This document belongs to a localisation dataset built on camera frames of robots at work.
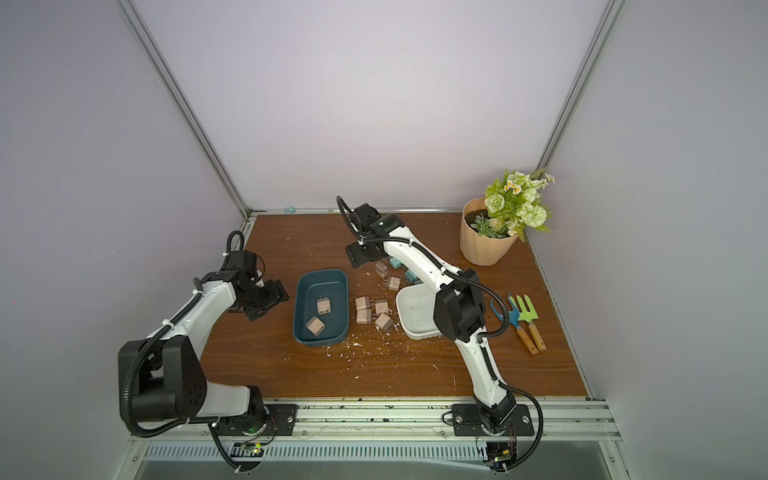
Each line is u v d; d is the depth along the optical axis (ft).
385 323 2.87
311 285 3.18
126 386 1.24
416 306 3.08
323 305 3.01
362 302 3.03
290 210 4.15
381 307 3.00
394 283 3.19
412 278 3.20
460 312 1.77
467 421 2.37
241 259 2.33
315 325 2.87
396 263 3.35
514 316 3.00
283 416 2.43
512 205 2.79
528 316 3.00
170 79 2.71
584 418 2.44
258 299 2.45
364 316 2.92
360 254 2.67
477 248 3.11
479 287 1.61
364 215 2.35
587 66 2.60
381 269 3.22
